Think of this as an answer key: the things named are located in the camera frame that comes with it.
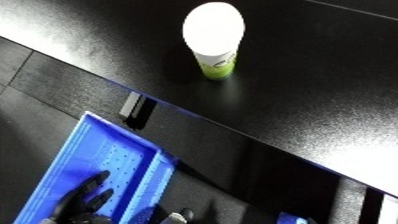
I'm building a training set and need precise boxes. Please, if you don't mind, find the white paper cup green band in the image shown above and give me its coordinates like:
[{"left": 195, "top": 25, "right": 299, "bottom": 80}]
[{"left": 181, "top": 1, "right": 247, "bottom": 81}]

